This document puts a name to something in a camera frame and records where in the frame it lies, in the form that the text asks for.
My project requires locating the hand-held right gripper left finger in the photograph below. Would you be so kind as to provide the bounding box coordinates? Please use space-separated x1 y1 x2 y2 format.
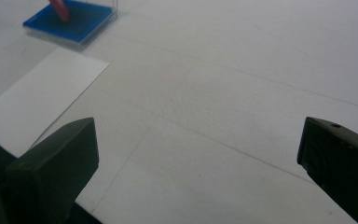
4 117 100 224

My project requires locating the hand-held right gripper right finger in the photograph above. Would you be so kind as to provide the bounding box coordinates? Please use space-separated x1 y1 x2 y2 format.
296 117 358 224

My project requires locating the blue ink pad clear case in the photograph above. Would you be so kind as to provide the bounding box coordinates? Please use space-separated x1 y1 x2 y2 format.
22 0 119 45

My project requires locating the red stamp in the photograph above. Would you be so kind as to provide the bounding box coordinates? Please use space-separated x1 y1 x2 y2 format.
48 0 71 23

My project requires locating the white paper sheet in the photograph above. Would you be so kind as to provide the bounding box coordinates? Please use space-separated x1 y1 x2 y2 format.
0 46 110 158

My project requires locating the white table cover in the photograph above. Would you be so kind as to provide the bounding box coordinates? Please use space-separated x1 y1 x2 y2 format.
0 0 358 224

